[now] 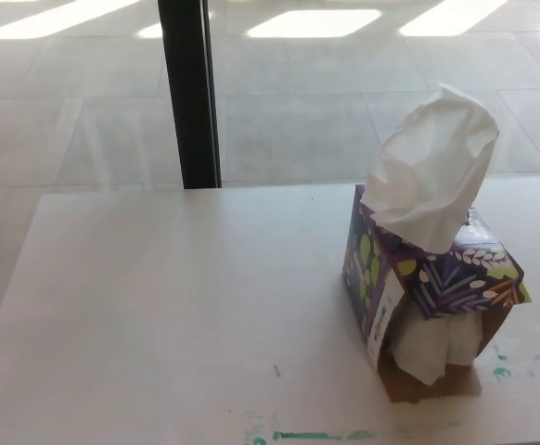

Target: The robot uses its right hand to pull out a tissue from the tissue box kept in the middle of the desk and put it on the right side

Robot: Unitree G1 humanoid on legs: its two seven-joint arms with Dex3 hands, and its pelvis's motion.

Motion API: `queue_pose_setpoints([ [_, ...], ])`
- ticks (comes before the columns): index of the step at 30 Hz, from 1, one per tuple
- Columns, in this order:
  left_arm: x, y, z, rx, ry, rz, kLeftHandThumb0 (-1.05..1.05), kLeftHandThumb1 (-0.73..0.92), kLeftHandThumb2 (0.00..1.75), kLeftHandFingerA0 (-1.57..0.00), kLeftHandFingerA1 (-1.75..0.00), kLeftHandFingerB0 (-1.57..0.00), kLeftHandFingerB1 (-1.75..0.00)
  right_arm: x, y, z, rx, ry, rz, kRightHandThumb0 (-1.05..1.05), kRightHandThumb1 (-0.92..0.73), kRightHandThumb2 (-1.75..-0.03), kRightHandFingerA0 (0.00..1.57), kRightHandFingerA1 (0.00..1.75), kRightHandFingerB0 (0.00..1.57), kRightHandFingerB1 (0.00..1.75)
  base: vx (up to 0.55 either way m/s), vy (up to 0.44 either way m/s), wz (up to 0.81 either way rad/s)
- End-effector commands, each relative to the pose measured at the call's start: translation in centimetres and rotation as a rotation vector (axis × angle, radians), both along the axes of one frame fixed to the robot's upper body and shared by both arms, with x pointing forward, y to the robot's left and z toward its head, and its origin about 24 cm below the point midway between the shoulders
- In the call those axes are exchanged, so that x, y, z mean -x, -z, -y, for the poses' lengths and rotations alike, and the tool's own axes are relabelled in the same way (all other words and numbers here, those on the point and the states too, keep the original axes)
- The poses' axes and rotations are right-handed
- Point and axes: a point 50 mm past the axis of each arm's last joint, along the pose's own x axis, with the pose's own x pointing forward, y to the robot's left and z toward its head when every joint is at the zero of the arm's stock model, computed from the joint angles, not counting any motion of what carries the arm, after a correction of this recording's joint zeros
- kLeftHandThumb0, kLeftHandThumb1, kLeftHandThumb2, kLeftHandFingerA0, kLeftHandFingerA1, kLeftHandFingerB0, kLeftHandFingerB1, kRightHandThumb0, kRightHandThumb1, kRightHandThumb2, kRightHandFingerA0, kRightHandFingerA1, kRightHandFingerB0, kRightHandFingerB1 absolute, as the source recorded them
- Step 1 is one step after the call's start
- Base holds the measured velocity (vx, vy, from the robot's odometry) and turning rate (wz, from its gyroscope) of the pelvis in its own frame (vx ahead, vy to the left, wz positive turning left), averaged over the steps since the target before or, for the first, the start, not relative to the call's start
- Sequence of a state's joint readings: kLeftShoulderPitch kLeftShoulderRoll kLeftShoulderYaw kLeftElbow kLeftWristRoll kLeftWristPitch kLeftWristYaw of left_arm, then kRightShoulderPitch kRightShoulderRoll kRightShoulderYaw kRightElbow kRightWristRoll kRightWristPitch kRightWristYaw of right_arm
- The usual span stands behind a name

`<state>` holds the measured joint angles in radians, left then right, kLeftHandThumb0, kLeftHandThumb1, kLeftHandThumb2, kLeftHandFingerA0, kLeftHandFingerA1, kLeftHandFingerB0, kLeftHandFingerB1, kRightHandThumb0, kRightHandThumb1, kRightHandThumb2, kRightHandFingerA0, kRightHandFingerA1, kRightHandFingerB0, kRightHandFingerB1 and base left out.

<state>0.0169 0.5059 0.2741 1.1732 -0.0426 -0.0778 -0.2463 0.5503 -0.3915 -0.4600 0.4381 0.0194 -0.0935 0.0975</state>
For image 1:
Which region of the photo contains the white pulled facial tissue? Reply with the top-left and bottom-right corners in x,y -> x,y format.
361,82 -> 501,256

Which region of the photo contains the purple floral tissue box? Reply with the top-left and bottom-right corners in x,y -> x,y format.
341,182 -> 530,404

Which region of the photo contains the white tissue stack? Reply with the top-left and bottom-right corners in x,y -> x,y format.
387,311 -> 485,387

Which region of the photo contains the black window frame post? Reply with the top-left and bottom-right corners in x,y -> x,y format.
156,0 -> 223,191

